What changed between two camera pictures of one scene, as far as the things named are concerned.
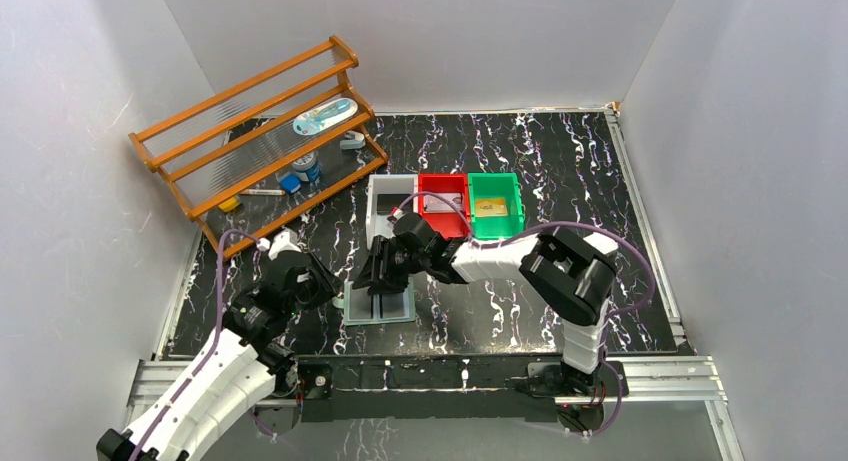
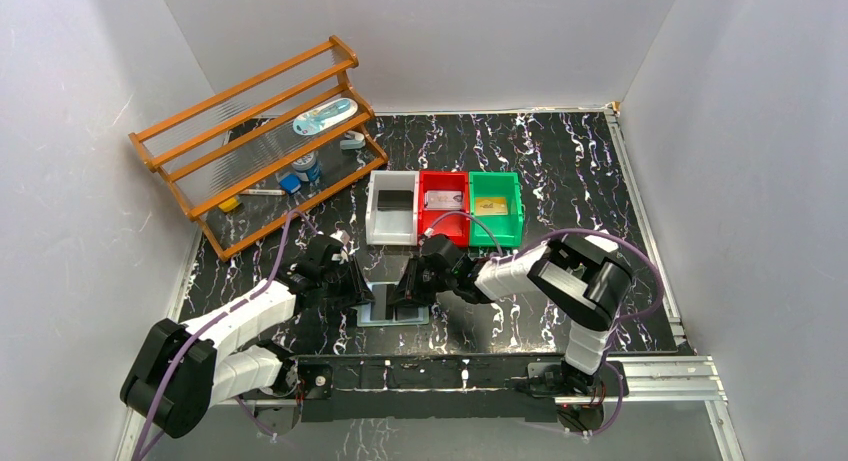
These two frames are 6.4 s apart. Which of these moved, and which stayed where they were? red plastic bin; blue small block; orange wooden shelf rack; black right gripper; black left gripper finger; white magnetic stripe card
Moved: black right gripper; black left gripper finger
Stayed: red plastic bin; white magnetic stripe card; orange wooden shelf rack; blue small block
